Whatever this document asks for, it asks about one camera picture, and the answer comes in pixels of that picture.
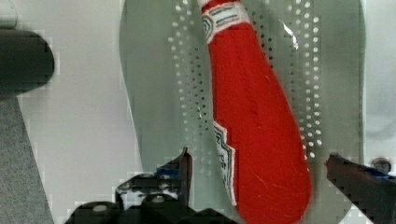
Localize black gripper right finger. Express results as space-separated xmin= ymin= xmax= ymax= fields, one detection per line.
xmin=325 ymin=153 xmax=396 ymax=224

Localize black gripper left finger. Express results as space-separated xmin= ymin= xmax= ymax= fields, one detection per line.
xmin=64 ymin=148 xmax=238 ymax=224

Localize red plush ketchup bottle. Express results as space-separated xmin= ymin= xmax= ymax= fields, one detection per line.
xmin=196 ymin=0 xmax=311 ymax=224

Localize green strainer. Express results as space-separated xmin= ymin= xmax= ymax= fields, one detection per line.
xmin=120 ymin=0 xmax=365 ymax=224

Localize black cylindrical cup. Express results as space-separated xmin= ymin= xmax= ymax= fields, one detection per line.
xmin=0 ymin=30 xmax=55 ymax=98

